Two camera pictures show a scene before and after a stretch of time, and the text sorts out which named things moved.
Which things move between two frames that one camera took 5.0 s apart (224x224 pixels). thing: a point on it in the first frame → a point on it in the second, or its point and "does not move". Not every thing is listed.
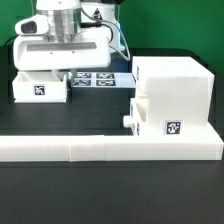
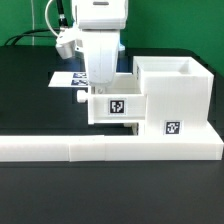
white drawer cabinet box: [180, 93] does not move
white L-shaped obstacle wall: [84, 148] does not move
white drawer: [39, 87] → [117, 103]
